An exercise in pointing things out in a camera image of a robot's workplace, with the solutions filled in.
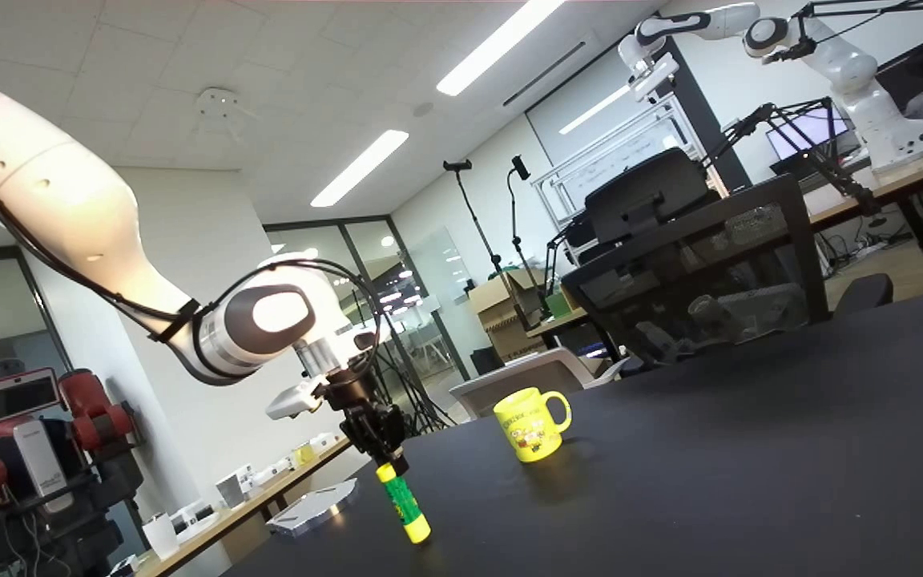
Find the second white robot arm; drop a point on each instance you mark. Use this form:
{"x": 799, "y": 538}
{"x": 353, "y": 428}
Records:
{"x": 881, "y": 131}

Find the green yellow glue stick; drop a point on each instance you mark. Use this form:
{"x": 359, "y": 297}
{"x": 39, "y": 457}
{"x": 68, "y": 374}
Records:
{"x": 403, "y": 506}

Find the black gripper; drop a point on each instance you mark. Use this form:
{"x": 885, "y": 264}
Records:
{"x": 368, "y": 424}

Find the yellow mug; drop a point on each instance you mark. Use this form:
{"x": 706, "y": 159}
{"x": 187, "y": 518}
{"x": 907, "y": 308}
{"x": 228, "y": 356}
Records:
{"x": 533, "y": 421}

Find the wooden side bench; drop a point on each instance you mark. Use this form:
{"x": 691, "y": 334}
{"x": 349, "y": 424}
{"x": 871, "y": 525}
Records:
{"x": 230, "y": 518}

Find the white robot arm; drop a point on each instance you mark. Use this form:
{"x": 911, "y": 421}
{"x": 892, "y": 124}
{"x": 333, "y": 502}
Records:
{"x": 80, "y": 221}

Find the black mesh cart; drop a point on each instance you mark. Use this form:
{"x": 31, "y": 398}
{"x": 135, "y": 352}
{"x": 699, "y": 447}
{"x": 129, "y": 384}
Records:
{"x": 678, "y": 272}

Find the red robot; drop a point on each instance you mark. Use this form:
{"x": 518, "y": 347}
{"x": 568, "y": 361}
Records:
{"x": 64, "y": 463}

